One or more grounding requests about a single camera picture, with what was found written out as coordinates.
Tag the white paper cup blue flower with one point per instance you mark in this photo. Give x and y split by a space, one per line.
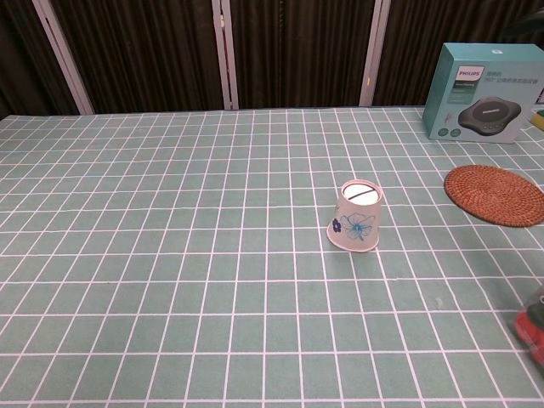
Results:
355 221

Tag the round woven rattan coaster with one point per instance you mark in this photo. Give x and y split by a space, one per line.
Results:
493 195

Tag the green white grid tablecloth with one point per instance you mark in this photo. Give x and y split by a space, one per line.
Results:
170 255

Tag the dark pleated curtain panel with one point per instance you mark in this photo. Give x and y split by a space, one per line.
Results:
425 25
140 51
297 51
17 51

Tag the teal speakerphone product box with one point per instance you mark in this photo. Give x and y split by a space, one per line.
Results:
489 106

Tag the green yellow sponge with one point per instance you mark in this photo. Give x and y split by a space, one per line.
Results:
540 121

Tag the clear plastic pack red item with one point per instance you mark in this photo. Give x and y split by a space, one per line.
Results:
533 331

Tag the white partition frame post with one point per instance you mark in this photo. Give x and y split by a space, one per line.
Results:
225 55
64 55
373 55

